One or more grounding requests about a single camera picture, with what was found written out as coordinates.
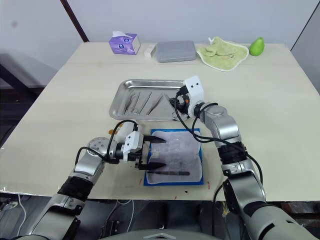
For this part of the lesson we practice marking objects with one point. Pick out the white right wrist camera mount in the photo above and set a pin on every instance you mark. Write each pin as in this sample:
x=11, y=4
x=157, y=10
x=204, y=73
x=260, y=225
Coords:
x=195, y=87

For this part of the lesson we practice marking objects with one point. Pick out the green pear-shaped fruit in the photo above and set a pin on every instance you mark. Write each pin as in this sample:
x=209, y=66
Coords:
x=257, y=47

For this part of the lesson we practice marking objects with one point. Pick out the small white box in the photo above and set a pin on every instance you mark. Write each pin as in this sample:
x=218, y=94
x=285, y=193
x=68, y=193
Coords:
x=149, y=51

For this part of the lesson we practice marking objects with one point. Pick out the green towel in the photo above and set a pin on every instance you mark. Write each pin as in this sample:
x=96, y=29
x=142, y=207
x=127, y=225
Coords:
x=222, y=55

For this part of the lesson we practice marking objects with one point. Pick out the metal instrument tray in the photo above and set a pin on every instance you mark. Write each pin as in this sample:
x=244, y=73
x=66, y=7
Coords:
x=120, y=110

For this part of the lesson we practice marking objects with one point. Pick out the dark wooden beam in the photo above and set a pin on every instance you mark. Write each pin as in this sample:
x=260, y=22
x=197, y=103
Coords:
x=75, y=20

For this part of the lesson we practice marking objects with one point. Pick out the grey plastic lidded box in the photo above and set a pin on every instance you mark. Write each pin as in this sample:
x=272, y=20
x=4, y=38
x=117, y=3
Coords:
x=175, y=51

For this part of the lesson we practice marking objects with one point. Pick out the blue surgical instrument pack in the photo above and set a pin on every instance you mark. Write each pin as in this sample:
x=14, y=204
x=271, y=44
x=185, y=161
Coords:
x=175, y=150

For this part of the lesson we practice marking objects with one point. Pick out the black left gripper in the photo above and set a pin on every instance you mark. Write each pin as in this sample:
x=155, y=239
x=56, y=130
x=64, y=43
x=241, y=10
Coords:
x=145, y=150

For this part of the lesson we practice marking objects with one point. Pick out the silver tweezers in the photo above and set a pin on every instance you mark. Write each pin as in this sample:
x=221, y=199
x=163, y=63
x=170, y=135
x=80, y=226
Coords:
x=156, y=105
x=143, y=103

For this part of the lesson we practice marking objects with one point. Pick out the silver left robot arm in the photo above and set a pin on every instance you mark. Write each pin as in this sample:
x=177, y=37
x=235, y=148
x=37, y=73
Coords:
x=85, y=162

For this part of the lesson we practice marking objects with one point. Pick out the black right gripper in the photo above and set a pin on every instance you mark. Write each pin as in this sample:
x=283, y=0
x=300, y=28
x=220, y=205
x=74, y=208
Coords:
x=183, y=102

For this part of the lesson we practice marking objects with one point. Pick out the dark furniture frame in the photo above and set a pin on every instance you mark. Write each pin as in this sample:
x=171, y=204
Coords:
x=15, y=82

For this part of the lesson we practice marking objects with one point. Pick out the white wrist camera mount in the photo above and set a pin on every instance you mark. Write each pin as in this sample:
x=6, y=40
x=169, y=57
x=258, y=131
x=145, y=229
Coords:
x=195, y=87
x=132, y=140

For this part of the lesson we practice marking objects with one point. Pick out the purple tissue box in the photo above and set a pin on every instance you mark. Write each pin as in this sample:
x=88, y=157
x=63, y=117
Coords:
x=123, y=45

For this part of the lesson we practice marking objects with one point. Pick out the red tape mark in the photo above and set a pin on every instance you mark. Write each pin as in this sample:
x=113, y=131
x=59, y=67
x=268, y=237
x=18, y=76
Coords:
x=208, y=185
x=140, y=180

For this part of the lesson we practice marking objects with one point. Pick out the grey robot torso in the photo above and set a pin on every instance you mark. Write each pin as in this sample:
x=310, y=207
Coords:
x=162, y=236

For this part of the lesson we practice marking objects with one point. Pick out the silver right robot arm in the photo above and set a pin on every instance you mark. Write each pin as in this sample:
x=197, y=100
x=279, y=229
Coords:
x=225, y=122

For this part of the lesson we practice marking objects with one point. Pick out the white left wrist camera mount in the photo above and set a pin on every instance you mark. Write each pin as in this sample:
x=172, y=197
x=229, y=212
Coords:
x=132, y=140

